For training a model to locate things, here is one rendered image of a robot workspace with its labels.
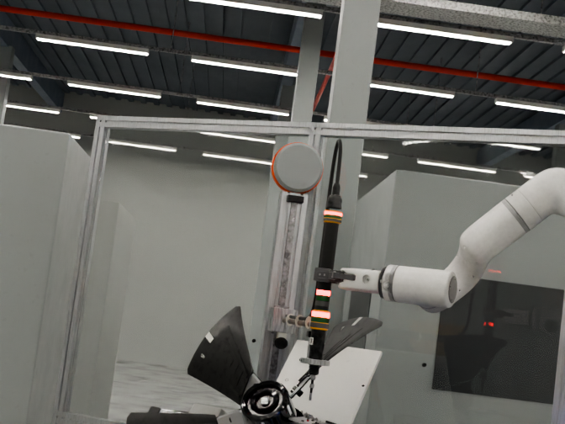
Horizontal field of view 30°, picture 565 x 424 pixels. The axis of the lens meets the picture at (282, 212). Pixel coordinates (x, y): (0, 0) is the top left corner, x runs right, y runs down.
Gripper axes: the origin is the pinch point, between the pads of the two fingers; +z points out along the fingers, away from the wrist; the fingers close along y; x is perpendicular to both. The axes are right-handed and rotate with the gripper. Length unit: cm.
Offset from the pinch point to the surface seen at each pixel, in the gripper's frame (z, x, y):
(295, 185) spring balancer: 40, 29, 56
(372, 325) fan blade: -7.9, -10.2, 13.2
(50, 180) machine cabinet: 174, 31, 104
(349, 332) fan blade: -1.5, -12.8, 14.7
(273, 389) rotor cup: 8.8, -28.3, -2.2
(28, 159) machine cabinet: 183, 38, 98
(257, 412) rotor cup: 9.6, -33.9, -7.1
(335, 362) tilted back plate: 12.1, -21.5, 39.4
